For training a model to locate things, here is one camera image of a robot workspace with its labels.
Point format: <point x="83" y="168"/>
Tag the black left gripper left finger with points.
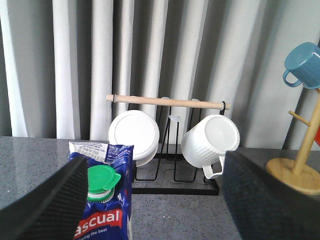
<point x="52" y="210"/>

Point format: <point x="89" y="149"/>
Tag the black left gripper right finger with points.
<point x="264" y="208"/>

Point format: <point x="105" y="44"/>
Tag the blue white milk carton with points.
<point x="108" y="210"/>

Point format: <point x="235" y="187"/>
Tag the wooden mug tree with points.
<point x="296" y="173"/>

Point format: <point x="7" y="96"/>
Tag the orange enamel mug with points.
<point x="317" y="137"/>

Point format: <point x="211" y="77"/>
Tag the white ribbed mug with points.
<point x="207" y="143"/>

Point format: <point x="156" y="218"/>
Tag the white smiley mug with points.
<point x="138" y="129"/>

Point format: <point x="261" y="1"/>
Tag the blue enamel mug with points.
<point x="302" y="66"/>

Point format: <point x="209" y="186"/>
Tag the grey white curtain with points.
<point x="59" y="59"/>

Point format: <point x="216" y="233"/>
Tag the black wire mug rack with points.
<point x="167" y="172"/>

